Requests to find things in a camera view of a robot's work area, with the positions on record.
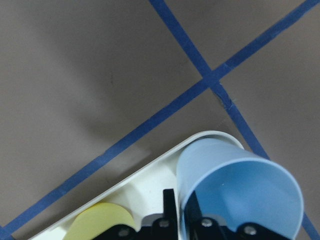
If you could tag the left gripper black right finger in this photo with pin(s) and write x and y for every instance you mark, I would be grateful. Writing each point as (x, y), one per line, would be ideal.
(193, 218)

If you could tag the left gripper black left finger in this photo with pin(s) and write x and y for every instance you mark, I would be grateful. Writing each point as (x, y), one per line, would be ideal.
(170, 222)

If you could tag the light blue plastic cup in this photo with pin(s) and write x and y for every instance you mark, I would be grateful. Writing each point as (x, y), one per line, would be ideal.
(239, 186)

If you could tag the yellow plastic cup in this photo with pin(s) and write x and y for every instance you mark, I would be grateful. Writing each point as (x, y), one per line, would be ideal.
(97, 219)

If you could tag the cream plastic tray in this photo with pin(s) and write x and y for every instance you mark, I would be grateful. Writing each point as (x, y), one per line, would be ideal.
(141, 193)

